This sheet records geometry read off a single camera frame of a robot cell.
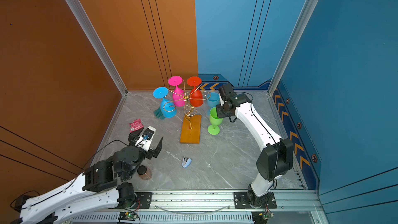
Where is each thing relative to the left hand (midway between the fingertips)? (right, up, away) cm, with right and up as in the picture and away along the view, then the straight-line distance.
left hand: (153, 133), depth 67 cm
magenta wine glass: (+8, +17, +18) cm, 26 cm away
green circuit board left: (-13, -39, +4) cm, 41 cm away
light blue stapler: (+12, -19, +16) cm, 28 cm away
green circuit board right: (+49, -40, +3) cm, 63 cm away
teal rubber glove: (-9, +6, +37) cm, 39 cm away
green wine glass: (+28, -3, +25) cm, 38 cm away
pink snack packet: (-22, -1, +32) cm, 39 cm away
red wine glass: (+18, +17, +16) cm, 30 cm away
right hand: (+31, +8, +17) cm, 37 cm away
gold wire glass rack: (+14, +15, +8) cm, 22 cm away
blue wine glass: (+4, +11, +12) cm, 16 cm away
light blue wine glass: (+28, +15, +26) cm, 41 cm away
